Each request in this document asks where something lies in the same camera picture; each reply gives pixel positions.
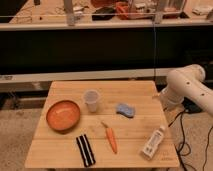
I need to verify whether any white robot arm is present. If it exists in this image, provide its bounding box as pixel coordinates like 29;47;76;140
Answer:
159;64;213;117

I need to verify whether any clear plastic cup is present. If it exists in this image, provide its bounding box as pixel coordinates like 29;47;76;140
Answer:
83;89;100;112

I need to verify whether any blue sponge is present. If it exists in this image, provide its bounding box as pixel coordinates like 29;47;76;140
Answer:
116;103;135;118

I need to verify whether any orange carrot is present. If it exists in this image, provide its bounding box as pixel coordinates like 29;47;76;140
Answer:
102;122;118;153

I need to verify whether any orange bowl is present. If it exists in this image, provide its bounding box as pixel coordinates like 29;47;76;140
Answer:
46;100;80;132

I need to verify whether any black white striped cloth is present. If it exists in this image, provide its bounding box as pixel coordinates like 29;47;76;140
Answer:
76;134;96;167

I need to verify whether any white bottle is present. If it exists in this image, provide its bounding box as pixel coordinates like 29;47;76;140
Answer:
141;125;166;159

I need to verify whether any black object on shelf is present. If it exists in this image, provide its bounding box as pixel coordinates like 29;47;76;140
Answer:
92;7;115;21

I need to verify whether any orange object on shelf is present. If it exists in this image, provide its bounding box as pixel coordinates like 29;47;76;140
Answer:
115;2;130;20

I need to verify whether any wooden table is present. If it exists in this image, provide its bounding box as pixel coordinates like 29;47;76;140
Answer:
25;81;179;169

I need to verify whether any black cable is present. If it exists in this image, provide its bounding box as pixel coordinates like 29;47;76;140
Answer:
168;109;213;171

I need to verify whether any metal shelf post right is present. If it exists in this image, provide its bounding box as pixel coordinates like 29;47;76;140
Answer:
154;0;167;24

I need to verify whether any metal shelf post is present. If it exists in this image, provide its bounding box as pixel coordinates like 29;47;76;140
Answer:
154;0;167;24
63;0;75;26

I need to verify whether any metal shelf post left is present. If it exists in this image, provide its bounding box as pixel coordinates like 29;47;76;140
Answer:
63;0;75;26

